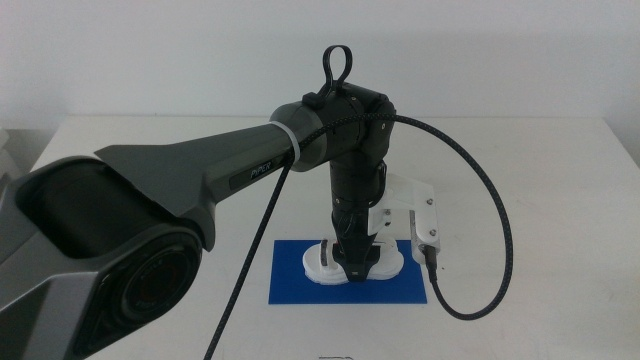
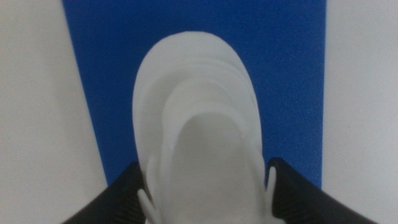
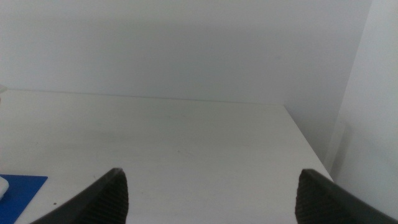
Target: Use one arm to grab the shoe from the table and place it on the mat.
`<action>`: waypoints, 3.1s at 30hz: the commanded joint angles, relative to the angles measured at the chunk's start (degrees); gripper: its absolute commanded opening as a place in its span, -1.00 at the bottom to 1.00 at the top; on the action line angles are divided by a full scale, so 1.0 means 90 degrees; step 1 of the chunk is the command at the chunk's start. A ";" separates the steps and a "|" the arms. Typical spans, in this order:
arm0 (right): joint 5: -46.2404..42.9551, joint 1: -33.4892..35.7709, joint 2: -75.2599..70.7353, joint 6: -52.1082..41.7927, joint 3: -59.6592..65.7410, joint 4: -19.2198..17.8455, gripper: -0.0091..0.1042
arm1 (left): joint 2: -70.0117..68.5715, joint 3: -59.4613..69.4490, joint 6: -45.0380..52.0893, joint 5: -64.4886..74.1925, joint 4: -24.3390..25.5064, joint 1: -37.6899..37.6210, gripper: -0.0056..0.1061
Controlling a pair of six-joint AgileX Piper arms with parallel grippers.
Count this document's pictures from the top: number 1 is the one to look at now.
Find white shoe black red straps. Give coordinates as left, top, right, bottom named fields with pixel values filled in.
left=302, top=238, right=405, bottom=287

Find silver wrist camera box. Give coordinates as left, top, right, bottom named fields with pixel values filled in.
left=409, top=208, right=444, bottom=267

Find white camera mounting bracket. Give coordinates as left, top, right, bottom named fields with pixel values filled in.
left=366, top=172, right=437, bottom=240

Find black braided cable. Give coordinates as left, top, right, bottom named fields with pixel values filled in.
left=201, top=112, right=515, bottom=360

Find thin black cable loop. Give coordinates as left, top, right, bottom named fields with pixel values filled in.
left=321, top=44, right=355, bottom=99

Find blue rectangular mat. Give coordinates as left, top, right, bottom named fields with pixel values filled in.
left=268, top=238, right=429, bottom=305

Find white zip tie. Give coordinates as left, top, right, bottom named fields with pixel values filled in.
left=268, top=120, right=302, bottom=167

